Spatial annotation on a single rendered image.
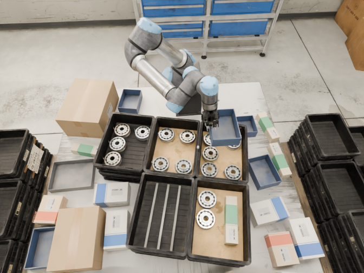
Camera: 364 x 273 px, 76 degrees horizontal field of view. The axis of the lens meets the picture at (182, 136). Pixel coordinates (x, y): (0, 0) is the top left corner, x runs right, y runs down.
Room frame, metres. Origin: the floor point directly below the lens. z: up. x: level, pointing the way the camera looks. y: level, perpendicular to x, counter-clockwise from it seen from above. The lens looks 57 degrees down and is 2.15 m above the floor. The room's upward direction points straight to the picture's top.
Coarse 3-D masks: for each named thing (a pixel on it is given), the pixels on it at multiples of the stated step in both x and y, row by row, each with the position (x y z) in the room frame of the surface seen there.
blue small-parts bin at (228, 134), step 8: (224, 112) 0.83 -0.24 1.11; (232, 112) 0.83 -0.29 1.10; (224, 120) 0.80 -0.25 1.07; (232, 120) 0.80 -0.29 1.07; (216, 128) 0.74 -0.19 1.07; (224, 128) 0.74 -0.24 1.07; (232, 128) 0.74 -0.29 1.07; (216, 136) 0.69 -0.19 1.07; (224, 136) 0.69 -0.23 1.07; (232, 136) 0.69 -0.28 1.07; (240, 136) 0.65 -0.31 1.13; (216, 144) 0.63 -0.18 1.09; (224, 144) 0.63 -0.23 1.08; (232, 144) 0.64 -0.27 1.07
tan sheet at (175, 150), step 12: (180, 132) 0.88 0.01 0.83; (156, 144) 0.78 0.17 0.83; (168, 144) 0.78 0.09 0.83; (180, 144) 0.78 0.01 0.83; (192, 144) 0.78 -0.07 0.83; (156, 156) 0.69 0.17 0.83; (168, 156) 0.69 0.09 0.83; (180, 156) 0.69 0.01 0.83; (192, 156) 0.69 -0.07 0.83; (168, 168) 0.61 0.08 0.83; (192, 168) 0.61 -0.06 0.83
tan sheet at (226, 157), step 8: (224, 152) 0.72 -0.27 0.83; (232, 152) 0.72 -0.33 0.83; (240, 152) 0.72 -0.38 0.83; (200, 160) 0.66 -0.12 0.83; (224, 160) 0.66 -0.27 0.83; (232, 160) 0.66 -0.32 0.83; (240, 160) 0.66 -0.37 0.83; (224, 168) 0.61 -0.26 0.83; (240, 168) 0.60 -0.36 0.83; (216, 176) 0.56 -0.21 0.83
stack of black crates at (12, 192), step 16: (0, 192) 0.62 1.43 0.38; (16, 192) 0.58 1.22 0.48; (32, 192) 0.65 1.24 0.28; (0, 208) 0.50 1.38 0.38; (16, 208) 0.48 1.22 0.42; (32, 208) 0.53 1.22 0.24; (0, 224) 0.38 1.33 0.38; (16, 224) 0.38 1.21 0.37; (32, 224) 0.42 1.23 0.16; (16, 240) 0.28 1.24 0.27
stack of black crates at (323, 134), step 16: (304, 128) 1.13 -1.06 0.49; (320, 128) 1.13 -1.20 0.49; (336, 128) 1.13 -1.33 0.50; (288, 144) 1.17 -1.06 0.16; (304, 144) 1.02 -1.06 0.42; (320, 144) 0.98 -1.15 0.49; (336, 144) 0.98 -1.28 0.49; (352, 144) 0.93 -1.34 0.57; (304, 160) 0.91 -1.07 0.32; (320, 160) 0.83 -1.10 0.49; (336, 160) 0.83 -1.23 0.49
